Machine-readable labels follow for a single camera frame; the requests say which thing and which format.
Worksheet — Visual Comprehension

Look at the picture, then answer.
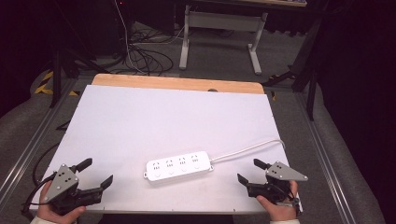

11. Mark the wooden table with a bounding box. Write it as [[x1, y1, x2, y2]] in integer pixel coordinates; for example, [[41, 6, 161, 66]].
[[92, 73, 265, 95]]

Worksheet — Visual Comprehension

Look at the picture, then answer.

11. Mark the white power strip cable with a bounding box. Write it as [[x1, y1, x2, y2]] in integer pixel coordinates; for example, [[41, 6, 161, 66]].
[[209, 138, 287, 164]]

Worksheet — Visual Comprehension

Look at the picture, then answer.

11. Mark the white power strip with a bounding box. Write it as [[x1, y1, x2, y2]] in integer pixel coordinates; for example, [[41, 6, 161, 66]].
[[143, 150, 215, 183]]

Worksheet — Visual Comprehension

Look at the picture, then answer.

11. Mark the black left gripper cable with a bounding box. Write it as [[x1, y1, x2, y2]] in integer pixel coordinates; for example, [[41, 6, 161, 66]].
[[21, 172, 59, 216]]

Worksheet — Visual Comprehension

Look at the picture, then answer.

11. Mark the yellow black floor tape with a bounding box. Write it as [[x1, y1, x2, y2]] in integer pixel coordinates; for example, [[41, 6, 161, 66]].
[[34, 70, 79, 97]]

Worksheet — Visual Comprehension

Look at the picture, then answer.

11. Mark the person's right hand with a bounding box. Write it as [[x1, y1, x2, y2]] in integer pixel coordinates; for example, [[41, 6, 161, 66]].
[[256, 180, 302, 222]]

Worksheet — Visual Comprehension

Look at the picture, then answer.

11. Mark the black floor cable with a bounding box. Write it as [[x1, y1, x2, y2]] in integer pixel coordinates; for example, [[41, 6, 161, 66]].
[[32, 142, 61, 188]]

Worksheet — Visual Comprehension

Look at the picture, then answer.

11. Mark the white hanging cable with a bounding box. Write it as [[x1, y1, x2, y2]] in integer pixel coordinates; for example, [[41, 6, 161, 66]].
[[113, 0, 148, 76]]

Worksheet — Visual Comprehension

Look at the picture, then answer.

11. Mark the white table cover board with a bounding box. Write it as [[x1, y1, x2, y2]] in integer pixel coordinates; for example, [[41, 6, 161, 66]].
[[29, 84, 301, 216]]

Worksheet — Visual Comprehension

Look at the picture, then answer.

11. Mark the person's left hand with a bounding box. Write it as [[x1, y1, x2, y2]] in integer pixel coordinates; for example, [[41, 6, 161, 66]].
[[35, 181, 87, 224]]

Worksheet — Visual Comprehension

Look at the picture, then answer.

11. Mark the aluminium floor rail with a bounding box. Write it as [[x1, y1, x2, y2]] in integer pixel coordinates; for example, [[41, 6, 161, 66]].
[[0, 77, 78, 197], [293, 91, 359, 224]]

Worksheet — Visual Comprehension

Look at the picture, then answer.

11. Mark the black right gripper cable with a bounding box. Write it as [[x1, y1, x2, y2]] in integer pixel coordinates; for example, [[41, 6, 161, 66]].
[[274, 183, 304, 217]]

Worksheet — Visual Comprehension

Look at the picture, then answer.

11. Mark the black tripod stand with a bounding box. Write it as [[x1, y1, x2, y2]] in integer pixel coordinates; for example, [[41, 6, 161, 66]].
[[262, 12, 325, 121]]

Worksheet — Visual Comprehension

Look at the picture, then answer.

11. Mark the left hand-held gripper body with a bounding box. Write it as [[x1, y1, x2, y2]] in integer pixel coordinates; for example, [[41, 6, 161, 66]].
[[42, 163, 105, 217]]

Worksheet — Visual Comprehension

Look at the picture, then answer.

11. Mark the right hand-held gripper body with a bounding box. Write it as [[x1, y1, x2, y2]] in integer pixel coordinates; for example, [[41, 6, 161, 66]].
[[246, 161, 309, 204]]

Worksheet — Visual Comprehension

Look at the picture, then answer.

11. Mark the black metal stand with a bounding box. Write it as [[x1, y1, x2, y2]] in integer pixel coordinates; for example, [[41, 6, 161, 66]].
[[49, 0, 110, 109]]

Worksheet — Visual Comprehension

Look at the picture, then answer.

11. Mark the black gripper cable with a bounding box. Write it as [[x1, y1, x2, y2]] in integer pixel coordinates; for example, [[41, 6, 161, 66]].
[[274, 183, 304, 217], [21, 172, 59, 216]]

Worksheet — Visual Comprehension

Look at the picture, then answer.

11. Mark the white metal desk frame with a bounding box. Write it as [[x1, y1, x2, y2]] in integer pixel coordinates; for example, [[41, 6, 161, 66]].
[[178, 4, 269, 77]]

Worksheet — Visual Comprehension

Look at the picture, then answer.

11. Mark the tangle of black floor cables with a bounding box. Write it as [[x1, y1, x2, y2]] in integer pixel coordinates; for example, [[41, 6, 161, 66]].
[[123, 26, 185, 77]]

